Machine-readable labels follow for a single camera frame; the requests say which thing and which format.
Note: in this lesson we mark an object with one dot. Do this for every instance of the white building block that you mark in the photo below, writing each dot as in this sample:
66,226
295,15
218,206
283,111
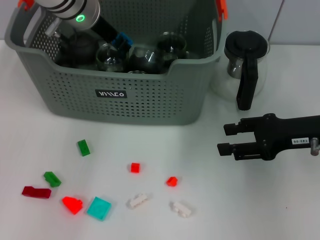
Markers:
137,201
180,209

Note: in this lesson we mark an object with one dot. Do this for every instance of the teal square building block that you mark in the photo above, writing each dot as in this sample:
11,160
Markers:
98,208

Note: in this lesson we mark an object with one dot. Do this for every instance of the small red sloped block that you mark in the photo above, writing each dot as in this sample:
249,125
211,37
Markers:
172,181

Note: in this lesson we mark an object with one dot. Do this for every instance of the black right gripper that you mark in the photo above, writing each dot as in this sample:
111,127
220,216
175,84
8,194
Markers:
280,133

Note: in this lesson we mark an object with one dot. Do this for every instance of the dark red building block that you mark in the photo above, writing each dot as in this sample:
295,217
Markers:
35,192

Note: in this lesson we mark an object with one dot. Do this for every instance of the glass teacup with black sleeve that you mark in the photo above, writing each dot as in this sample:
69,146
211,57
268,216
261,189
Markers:
136,72
142,61
171,47
112,60

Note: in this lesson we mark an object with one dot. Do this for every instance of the large orange-red sloped block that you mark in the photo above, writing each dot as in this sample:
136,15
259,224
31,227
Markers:
72,204

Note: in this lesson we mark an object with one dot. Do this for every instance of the blue building block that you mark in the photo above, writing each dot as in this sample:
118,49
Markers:
125,38

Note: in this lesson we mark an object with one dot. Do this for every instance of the green building block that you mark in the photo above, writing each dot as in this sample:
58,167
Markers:
52,178
83,148

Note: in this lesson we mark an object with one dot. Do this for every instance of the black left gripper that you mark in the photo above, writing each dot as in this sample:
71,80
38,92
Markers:
105,28

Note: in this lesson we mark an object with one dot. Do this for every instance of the glass carafe with black lid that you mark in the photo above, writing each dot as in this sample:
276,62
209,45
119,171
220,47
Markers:
250,42

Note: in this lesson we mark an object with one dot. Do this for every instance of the black clay teapot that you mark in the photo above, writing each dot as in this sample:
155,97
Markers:
80,50

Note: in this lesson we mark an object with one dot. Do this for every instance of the grey perforated storage bin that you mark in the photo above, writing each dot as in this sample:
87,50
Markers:
150,105

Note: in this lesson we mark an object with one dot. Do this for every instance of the small red cube block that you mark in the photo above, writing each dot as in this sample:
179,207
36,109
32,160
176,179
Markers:
135,167

